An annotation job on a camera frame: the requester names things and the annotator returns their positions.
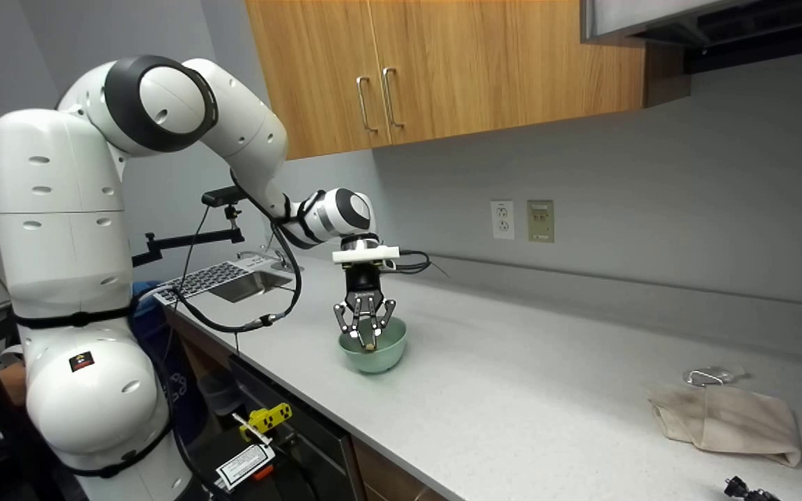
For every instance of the beige wall switch plate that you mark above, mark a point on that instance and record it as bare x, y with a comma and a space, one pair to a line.
540, 221

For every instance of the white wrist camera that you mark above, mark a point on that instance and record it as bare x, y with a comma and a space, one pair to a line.
363, 252

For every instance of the beige folded cloth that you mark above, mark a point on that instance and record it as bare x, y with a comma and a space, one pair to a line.
729, 422

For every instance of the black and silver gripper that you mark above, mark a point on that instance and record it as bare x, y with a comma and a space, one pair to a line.
363, 295

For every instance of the black small clip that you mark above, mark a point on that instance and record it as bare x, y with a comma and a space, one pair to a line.
735, 487

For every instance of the mint green bowl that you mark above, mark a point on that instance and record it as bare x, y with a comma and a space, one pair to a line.
387, 352

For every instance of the wooden upper cabinet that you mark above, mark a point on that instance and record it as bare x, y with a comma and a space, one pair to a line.
379, 74

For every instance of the blue recycling bin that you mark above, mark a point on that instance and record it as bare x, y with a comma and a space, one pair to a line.
171, 362

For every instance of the yellow clamp tool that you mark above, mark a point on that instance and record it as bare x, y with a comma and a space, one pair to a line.
260, 422

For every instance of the range hood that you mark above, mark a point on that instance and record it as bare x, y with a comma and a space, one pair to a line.
710, 35

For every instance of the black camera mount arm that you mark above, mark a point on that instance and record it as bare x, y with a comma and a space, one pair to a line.
216, 198

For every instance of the metal sink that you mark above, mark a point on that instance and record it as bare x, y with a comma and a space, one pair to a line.
231, 278

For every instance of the white wall outlet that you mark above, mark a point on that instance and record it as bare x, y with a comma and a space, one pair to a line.
502, 218

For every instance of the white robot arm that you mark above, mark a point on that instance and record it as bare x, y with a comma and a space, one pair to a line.
89, 391

